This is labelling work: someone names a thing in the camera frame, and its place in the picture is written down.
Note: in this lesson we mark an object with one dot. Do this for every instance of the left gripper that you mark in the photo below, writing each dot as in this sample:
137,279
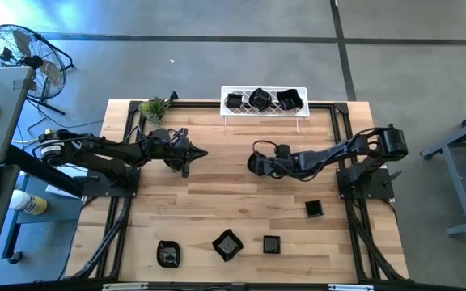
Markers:
182,155

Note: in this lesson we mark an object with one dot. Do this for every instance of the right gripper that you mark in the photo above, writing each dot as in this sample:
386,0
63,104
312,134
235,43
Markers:
281,167

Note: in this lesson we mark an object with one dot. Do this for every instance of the black rounded plate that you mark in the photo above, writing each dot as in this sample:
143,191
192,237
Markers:
168,254
252,165
260,99

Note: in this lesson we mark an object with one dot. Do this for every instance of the small black square dish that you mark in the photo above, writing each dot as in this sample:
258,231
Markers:
234,100
314,209
271,244

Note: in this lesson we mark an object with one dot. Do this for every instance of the black wavy square plate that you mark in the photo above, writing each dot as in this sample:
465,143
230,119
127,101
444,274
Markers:
289,99
227,245

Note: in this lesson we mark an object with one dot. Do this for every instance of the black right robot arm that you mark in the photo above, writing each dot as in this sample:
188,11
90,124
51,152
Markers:
338,153

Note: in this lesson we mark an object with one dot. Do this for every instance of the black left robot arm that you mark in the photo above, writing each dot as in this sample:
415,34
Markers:
107,155

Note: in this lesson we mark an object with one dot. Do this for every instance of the white lattice rack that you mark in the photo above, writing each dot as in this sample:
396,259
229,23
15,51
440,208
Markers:
257,114

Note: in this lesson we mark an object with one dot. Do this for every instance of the potted succulent plant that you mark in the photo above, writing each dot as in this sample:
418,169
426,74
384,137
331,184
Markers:
154,108

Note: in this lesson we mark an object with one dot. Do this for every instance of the white paper sheet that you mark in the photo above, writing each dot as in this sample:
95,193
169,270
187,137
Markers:
61,191

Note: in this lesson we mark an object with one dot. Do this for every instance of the black desk support bar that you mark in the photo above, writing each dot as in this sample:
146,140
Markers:
43,171

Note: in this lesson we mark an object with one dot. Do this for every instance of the grey blue cart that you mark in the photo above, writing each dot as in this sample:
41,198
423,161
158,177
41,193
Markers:
47,214

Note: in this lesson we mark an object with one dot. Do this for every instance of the white and yellow bottle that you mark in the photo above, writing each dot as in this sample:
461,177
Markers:
28,203

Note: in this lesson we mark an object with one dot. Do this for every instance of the black floor fan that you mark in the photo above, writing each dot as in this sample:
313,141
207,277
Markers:
30,61

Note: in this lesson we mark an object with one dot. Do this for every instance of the grey metal table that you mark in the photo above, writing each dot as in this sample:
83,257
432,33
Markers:
459,190

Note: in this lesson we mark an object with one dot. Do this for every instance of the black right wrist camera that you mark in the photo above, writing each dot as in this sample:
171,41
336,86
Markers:
282,150

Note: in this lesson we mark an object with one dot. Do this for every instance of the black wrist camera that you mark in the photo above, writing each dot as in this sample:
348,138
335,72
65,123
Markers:
282,150
163,137

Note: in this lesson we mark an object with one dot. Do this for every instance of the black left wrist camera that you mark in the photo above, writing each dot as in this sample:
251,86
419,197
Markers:
163,137

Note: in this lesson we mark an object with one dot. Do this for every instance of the black aluminium table frame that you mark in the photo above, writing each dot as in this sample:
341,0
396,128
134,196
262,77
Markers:
196,104

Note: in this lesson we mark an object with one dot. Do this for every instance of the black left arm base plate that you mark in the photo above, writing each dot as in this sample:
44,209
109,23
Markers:
107,190

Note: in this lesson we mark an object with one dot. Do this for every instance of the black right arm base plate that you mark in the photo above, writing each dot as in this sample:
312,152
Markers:
378,188

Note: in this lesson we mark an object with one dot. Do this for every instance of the white metal bracket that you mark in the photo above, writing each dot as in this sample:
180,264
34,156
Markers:
124,286
350,288

